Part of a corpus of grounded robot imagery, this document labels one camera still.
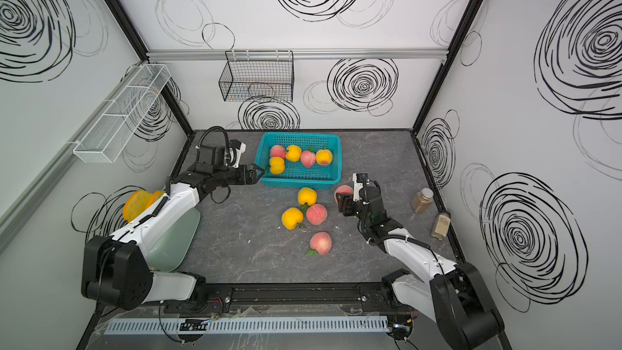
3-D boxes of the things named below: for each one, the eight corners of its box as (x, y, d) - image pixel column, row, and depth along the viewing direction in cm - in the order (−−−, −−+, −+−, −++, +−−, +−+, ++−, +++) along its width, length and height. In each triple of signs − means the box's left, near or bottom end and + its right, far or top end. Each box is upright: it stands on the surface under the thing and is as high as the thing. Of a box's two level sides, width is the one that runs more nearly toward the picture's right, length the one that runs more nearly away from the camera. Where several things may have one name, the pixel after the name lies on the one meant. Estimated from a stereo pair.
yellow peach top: (298, 207, 95) (297, 201, 91) (298, 193, 99) (298, 187, 95) (316, 207, 95) (317, 201, 91) (316, 193, 99) (317, 187, 95)
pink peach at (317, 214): (304, 218, 92) (304, 211, 88) (315, 207, 95) (315, 200, 91) (317, 229, 89) (318, 222, 85) (328, 217, 92) (329, 210, 88)
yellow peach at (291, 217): (290, 232, 89) (289, 227, 85) (279, 220, 92) (278, 214, 88) (304, 220, 92) (304, 214, 88) (293, 209, 95) (293, 202, 91)
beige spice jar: (428, 235, 88) (432, 232, 85) (436, 212, 94) (440, 208, 91) (441, 242, 86) (445, 239, 84) (448, 218, 92) (452, 214, 90)
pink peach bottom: (309, 255, 84) (309, 249, 79) (310, 238, 87) (309, 232, 83) (331, 255, 84) (332, 249, 79) (330, 238, 87) (331, 232, 83)
